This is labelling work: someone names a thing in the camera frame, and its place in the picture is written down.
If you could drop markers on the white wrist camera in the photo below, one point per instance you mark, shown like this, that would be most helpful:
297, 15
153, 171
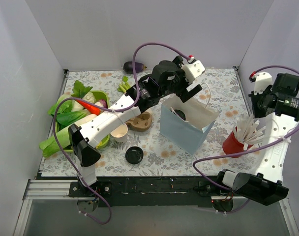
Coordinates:
261, 81
193, 69

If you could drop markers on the orange carrot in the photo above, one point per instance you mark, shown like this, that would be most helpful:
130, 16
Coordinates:
89, 106

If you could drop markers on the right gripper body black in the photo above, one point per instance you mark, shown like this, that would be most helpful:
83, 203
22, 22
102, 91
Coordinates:
258, 103

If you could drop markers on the brown cardboard cup carrier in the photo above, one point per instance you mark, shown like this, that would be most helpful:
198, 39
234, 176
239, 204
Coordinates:
140, 123

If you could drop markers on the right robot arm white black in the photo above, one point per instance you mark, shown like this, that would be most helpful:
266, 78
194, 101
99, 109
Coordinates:
272, 158

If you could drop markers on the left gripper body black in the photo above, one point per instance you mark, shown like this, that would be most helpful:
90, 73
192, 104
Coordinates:
188, 91

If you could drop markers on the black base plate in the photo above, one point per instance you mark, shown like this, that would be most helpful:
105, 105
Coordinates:
181, 190

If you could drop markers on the aluminium rail frame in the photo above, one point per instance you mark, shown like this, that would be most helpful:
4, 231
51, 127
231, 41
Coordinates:
51, 212

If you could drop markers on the green lettuce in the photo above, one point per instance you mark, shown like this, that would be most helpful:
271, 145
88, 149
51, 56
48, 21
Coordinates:
71, 111

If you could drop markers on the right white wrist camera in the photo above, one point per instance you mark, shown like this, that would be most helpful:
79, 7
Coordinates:
261, 81

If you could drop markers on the red cup holder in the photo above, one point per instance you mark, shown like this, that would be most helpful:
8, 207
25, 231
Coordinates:
231, 145

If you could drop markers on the black plastic cup lid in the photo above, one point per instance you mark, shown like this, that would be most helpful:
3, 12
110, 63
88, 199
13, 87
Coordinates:
180, 114

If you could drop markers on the green plastic tray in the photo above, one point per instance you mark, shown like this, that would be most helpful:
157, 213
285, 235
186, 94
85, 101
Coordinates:
98, 95

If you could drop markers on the light blue paper bag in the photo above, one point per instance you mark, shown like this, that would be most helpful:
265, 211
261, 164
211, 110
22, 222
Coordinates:
188, 135

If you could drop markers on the green onion stalk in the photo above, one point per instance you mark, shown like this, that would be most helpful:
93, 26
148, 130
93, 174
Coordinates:
124, 85

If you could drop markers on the floral table mat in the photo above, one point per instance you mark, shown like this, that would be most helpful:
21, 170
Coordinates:
221, 90

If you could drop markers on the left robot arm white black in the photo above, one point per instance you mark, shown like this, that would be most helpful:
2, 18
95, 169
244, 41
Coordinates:
85, 138

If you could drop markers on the white paper coffee cup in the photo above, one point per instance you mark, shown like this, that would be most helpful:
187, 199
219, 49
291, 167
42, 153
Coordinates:
120, 134

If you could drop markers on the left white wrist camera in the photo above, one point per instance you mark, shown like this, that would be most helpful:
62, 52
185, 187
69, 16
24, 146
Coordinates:
193, 69

